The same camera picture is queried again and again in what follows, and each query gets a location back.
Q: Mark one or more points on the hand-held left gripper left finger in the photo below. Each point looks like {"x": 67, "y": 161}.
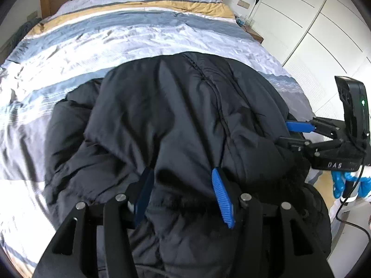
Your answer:
{"x": 143, "y": 197}

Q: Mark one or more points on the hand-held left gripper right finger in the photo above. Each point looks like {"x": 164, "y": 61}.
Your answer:
{"x": 223, "y": 199}

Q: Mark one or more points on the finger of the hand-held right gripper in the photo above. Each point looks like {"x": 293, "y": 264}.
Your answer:
{"x": 298, "y": 126}
{"x": 292, "y": 142}

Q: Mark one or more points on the black puffer coat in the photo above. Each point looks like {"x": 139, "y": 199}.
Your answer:
{"x": 174, "y": 107}

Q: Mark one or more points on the person's right hand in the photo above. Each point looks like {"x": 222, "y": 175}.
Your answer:
{"x": 337, "y": 184}

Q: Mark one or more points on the wooden nightstand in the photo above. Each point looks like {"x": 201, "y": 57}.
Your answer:
{"x": 255, "y": 34}

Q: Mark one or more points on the blue tissue box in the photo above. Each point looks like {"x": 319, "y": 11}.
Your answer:
{"x": 242, "y": 20}

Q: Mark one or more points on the striped duvet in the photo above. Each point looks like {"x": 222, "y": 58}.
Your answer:
{"x": 116, "y": 34}

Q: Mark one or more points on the grey knitted cloth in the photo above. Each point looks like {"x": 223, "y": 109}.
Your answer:
{"x": 27, "y": 27}

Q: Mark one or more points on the wooden wall socket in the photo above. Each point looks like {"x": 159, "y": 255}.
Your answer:
{"x": 243, "y": 4}

